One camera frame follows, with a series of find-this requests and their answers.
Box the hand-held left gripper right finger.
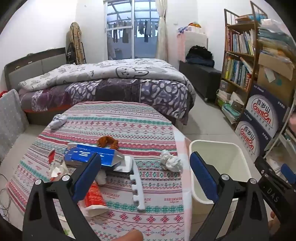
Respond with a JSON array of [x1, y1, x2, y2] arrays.
[[190, 151, 272, 241]]

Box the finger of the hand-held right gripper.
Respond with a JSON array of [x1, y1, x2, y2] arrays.
[[281, 164, 296, 186], [255, 156, 281, 183]]

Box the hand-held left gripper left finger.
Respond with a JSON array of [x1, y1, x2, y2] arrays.
[[22, 153, 102, 241]]

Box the small white tissue wad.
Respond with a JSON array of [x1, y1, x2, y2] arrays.
[[96, 171, 107, 186]]

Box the blue cardboard box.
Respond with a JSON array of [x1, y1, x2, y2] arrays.
[[64, 144, 125, 172]]

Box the red snack packet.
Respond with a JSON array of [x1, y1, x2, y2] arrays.
[[84, 181, 109, 217]]

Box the white plastic bin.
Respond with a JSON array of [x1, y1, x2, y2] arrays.
[[189, 140, 257, 223]]

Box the red white torn wrapper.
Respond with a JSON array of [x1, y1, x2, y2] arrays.
[[48, 149, 70, 182]]

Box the white paper ball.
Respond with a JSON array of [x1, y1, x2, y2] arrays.
[[160, 149, 184, 172]]

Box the orange peel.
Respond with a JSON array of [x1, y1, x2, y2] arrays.
[[97, 136, 119, 150]]

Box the bluish white tissue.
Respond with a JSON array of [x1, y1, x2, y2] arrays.
[[48, 114, 68, 129]]

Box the person's right hand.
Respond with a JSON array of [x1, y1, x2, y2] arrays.
[[270, 212, 281, 235]]

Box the white rack with papers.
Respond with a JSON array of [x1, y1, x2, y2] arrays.
[[264, 107, 296, 176]]

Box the navy white water carton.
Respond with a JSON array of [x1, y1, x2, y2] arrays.
[[245, 82, 289, 139], [235, 120, 275, 158]]

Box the stack of flat books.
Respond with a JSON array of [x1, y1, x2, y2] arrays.
[[216, 89, 245, 124]]

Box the striped patterned tablecloth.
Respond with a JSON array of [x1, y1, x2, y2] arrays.
[[7, 101, 192, 241]]

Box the person's leg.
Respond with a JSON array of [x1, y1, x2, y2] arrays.
[[116, 229, 144, 241]]

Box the brown cardboard box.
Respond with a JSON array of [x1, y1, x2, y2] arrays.
[[257, 53, 296, 107]]

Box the black storage bench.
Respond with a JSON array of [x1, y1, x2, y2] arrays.
[[179, 60, 222, 101]]

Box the purple patterned blanket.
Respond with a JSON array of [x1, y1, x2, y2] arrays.
[[20, 79, 197, 126]]

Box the row of thick upright books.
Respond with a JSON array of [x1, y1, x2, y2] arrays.
[[224, 57, 253, 90]]

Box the grey cartoon print quilt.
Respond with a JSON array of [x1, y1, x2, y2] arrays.
[[18, 58, 197, 93]]

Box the wooden bookshelf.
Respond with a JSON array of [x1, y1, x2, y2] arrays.
[[215, 1, 269, 126]]

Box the pile of dark clothes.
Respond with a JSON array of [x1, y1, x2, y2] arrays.
[[186, 46, 215, 67]]

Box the black hanging bag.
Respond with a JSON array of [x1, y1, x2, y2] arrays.
[[66, 43, 77, 64]]

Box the grey bed headboard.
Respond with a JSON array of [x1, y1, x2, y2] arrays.
[[4, 47, 67, 93]]

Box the row of thin upright books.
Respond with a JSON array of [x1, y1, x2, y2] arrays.
[[226, 28, 256, 55]]

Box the pile of papers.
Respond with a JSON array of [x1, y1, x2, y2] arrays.
[[257, 20, 296, 63]]

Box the plaid coat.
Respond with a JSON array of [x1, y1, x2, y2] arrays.
[[69, 22, 86, 65]]

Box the pink white covered cabinet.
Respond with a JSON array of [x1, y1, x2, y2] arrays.
[[177, 25, 208, 62]]

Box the glass balcony door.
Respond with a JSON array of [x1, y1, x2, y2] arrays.
[[103, 0, 162, 62]]

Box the row of hanging clothes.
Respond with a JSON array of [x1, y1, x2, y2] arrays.
[[107, 20, 160, 43]]

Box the cream curtain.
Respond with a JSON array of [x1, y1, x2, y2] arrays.
[[155, 0, 168, 61]]

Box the books on shelf top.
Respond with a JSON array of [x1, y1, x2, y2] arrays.
[[235, 13, 269, 25]]

